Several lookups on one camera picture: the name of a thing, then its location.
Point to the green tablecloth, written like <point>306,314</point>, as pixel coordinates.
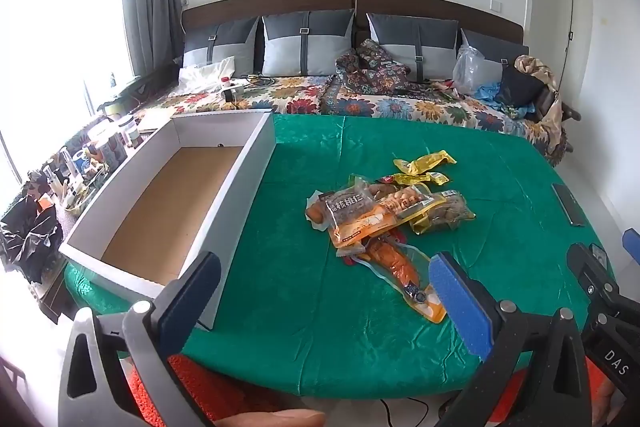
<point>320,307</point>

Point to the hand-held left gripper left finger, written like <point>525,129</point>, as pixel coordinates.
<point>192,294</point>

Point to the black phone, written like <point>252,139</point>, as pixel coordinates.
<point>569,204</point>

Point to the gold snack packet with barcode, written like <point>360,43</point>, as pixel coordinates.
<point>415,179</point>

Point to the long sausage clear packet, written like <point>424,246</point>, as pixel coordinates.
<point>395,267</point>

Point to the small sausages clear packet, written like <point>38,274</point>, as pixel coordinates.
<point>315,212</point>

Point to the white cardboard box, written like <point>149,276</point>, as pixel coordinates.
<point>165,207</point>

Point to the white power strip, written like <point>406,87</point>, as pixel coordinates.
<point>234,94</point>

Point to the white cloth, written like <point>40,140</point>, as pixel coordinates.
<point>205,74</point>

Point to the brown headboard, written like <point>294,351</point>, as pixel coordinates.
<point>265,2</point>
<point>440,4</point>

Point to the black trash bag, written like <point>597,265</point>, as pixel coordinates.
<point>30,237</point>

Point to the yellow-rimmed quail egg bag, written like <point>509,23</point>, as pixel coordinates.
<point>445,209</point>

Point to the cluttered bottles and jars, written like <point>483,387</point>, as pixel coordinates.
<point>90,157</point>

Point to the long yellow snack packet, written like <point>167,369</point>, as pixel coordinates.
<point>425,161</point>

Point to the red fish snack packet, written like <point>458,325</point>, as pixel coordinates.
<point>397,238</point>

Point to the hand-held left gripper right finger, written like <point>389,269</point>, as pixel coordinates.
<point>457,302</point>

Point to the beige patterned cloth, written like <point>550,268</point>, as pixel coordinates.
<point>542,74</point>

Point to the blue cloth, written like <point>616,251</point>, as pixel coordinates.
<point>489,91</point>

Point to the red-capped small bottle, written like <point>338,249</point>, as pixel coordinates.
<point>226,83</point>

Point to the red floor mat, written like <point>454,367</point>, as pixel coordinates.
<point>210,387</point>

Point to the orange walnut snack packet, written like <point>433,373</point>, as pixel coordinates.
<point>350,214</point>

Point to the person's left hand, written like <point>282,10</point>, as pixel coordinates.
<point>270,419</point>

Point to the clear plastic bag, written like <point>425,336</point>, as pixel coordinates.
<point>469,69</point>

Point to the orange-label nut packet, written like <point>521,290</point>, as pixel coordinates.
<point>405,202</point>

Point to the dark patterned blanket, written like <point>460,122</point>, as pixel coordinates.
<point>372,69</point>

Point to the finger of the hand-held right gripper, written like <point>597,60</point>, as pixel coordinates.
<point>590,269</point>
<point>632,247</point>

